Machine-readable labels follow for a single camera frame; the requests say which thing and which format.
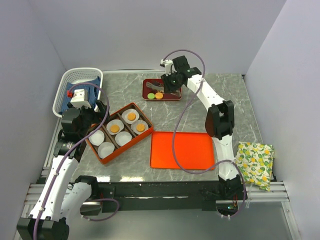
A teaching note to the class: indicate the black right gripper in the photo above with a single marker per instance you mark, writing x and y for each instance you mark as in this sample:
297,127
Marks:
168,88

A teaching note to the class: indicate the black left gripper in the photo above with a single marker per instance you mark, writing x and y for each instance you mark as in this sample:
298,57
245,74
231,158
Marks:
98,116

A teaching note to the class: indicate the metal serving tongs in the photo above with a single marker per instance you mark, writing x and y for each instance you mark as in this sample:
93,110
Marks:
152,86

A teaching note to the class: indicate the orange biscuit cookie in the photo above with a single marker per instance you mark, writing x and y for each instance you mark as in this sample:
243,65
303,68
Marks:
159,95
140,127
131,116
114,128

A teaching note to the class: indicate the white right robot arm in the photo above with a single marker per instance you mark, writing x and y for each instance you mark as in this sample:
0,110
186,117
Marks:
219,122

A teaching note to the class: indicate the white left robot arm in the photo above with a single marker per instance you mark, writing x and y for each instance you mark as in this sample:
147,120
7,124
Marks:
50,217

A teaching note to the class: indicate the dark red serving tray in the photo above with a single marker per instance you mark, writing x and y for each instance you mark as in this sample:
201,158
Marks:
153,90

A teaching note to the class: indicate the green sandwich cookie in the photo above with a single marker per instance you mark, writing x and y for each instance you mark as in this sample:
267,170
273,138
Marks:
151,96

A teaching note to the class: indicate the white paper cup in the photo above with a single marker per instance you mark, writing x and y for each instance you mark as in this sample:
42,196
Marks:
125,113
122,138
97,138
105,149
115,122
133,126

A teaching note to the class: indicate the blue checkered cloth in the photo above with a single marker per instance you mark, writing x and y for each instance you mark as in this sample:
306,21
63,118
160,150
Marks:
92,93

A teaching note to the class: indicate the orange cookie box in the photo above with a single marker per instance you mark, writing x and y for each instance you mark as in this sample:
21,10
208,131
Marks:
127,128

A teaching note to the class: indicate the white plastic basket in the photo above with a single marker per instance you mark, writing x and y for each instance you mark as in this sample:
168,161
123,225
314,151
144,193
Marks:
74,76

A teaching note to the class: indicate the orange box lid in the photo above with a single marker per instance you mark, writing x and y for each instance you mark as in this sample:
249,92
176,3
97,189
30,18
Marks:
194,150

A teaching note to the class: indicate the lemon print cloth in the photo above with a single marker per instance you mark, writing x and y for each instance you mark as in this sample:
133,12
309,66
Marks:
255,160

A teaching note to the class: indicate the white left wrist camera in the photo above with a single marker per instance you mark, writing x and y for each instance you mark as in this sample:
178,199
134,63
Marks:
79,98

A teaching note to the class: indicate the black aluminium base frame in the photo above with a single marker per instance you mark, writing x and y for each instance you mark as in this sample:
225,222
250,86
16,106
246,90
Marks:
176,195

